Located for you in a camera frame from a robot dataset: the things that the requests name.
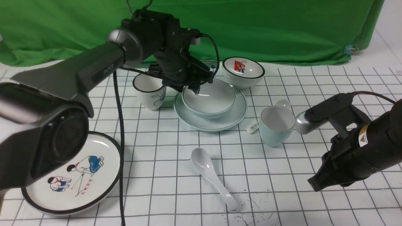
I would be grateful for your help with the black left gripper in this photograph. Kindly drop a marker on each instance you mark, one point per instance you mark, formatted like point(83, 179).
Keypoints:
point(180, 70)

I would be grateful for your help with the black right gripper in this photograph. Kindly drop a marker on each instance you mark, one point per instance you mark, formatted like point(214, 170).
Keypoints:
point(337, 163)

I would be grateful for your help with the pale blue shallow bowl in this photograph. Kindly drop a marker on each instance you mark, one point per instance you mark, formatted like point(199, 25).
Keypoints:
point(212, 100)

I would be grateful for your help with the plain white ceramic spoon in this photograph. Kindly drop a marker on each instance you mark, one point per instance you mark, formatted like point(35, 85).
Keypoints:
point(203, 164)

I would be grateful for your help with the pale blue mug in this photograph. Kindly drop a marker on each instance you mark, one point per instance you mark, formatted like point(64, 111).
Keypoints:
point(275, 125)

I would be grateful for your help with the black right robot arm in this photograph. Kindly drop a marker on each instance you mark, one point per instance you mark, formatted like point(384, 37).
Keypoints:
point(361, 148)

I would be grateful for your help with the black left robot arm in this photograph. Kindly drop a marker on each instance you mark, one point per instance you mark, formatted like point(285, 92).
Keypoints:
point(45, 112)

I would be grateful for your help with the black-rimmed white cup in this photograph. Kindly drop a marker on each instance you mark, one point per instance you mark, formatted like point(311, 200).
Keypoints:
point(150, 91)

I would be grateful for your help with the pale blue large plate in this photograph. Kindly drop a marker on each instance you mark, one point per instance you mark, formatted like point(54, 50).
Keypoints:
point(226, 122)

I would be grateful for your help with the black-rimmed illustrated bowl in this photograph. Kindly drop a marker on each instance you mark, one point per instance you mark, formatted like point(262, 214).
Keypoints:
point(242, 73)

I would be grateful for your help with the white spoon with characters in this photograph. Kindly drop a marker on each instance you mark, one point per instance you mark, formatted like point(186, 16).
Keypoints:
point(281, 103)

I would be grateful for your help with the blue binder clip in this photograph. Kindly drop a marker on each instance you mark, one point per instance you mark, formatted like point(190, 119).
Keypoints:
point(351, 50)

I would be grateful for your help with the green backdrop cloth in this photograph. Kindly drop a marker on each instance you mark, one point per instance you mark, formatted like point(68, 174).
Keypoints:
point(298, 32)

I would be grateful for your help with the black-rimmed illustrated plate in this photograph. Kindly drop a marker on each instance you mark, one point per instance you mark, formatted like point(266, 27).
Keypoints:
point(81, 183)

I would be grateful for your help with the grey metal rail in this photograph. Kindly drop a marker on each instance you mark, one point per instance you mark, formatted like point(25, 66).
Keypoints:
point(155, 66)

